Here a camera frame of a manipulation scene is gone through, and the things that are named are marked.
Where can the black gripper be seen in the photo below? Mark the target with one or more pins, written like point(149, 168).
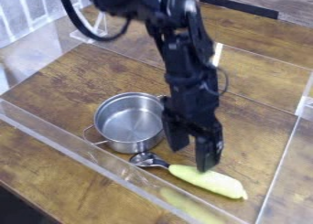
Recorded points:
point(189, 116)

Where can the green handled metal spoon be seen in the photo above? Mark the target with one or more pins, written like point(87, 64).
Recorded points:
point(213, 181)

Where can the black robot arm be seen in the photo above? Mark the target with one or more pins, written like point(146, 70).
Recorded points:
point(176, 26)

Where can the stainless steel pot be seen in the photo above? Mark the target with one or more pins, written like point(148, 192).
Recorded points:
point(128, 123)

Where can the clear acrylic right barrier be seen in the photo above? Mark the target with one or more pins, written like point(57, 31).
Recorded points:
point(288, 203)

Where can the clear acrylic front barrier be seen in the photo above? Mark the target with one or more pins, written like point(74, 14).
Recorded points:
point(82, 184)

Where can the black strip on table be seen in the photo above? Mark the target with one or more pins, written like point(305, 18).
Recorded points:
point(251, 9)

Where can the clear acrylic triangle bracket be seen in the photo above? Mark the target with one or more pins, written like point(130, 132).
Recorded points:
point(98, 28)

